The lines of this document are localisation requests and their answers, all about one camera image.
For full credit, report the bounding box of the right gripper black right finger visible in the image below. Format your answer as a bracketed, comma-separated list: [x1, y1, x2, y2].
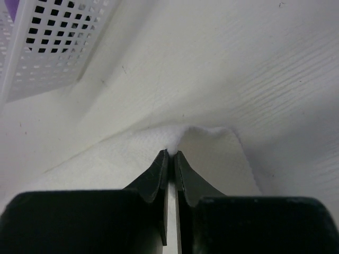
[173, 151, 225, 253]

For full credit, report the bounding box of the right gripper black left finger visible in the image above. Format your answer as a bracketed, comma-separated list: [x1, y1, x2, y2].
[124, 150, 169, 246]

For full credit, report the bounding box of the white perforated plastic basket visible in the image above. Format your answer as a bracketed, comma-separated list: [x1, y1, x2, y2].
[1, 1, 118, 104]

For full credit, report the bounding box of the white towel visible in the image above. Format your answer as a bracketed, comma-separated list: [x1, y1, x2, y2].
[1, 124, 261, 206]

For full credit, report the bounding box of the purple microfiber towel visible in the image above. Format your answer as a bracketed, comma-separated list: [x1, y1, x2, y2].
[4, 0, 20, 20]

